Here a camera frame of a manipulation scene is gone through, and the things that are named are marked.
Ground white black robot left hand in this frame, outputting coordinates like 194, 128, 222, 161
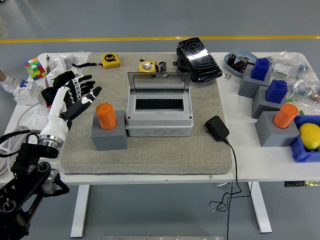
39, 70, 103, 141

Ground orange cylinder battery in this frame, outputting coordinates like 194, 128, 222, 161
96, 102, 118, 131
272, 103, 300, 130

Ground grey block with round hole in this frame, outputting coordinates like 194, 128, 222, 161
91, 109, 130, 152

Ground grey electrical junction box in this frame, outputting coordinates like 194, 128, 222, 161
125, 91, 195, 138

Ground tinted transparent box lid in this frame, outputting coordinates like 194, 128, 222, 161
127, 71, 192, 96

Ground white power strip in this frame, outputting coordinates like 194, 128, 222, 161
31, 101, 55, 133

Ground black cloth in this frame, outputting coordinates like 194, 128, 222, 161
41, 70, 79, 108

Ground white blue circuit breaker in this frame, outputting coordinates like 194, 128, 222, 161
13, 79, 44, 106

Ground white printed packet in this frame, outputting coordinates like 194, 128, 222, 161
45, 63, 85, 86

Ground white-edged colourful puzzle cube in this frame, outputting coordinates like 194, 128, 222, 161
23, 57, 48, 81

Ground clear bag of parts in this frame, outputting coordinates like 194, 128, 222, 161
269, 50, 312, 81
287, 74, 320, 107
49, 51, 92, 68

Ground yellow tape measure black label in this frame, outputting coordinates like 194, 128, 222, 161
71, 53, 121, 70

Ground white table leg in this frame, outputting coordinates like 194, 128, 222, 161
70, 184, 90, 238
248, 181, 273, 234

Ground yellow tape measure chrome face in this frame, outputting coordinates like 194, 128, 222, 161
138, 59, 158, 74

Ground grey-brown mat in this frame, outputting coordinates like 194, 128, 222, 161
60, 51, 233, 176

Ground black glossy plastic tray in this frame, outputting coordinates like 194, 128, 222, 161
176, 36, 223, 83

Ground black power adapter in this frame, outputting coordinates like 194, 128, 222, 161
204, 115, 230, 142

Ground brown electronic components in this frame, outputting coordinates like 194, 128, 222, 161
232, 59, 249, 73

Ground grey block holder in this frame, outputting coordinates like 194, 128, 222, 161
254, 110, 301, 148
237, 65, 272, 99
251, 85, 288, 120

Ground blue-grey shallow bowl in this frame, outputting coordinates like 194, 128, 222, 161
224, 48, 258, 78

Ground blue bottle-shaped block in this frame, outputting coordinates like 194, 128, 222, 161
250, 57, 271, 82
265, 79, 289, 103

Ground blue plastic bin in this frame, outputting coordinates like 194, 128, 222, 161
289, 114, 320, 163

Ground black table control panel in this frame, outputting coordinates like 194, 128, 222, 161
284, 180, 320, 188

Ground yellow lemon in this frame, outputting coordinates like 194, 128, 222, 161
298, 122, 320, 151

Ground white power cable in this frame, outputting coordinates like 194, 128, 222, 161
0, 99, 45, 176

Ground black adapter cord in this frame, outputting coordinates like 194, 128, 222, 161
209, 138, 252, 240

